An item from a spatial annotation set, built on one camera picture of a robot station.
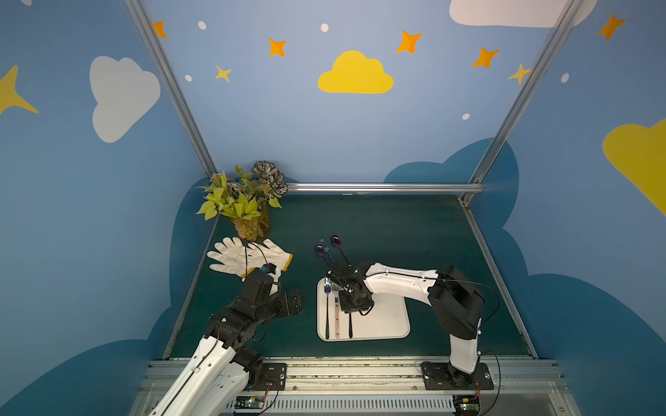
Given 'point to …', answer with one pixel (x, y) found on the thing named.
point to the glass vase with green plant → (245, 199)
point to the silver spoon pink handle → (336, 287)
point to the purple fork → (350, 327)
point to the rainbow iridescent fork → (327, 286)
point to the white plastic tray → (387, 319)
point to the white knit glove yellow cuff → (258, 256)
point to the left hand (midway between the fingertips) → (293, 294)
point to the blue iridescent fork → (326, 249)
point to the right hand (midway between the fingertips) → (352, 306)
